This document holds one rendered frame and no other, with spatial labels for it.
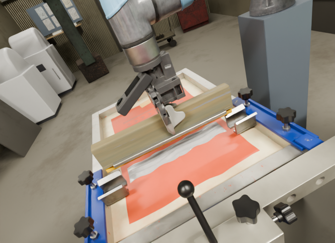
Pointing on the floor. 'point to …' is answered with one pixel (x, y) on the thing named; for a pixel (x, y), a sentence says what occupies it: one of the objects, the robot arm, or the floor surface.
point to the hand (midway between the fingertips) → (167, 128)
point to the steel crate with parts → (194, 15)
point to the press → (76, 40)
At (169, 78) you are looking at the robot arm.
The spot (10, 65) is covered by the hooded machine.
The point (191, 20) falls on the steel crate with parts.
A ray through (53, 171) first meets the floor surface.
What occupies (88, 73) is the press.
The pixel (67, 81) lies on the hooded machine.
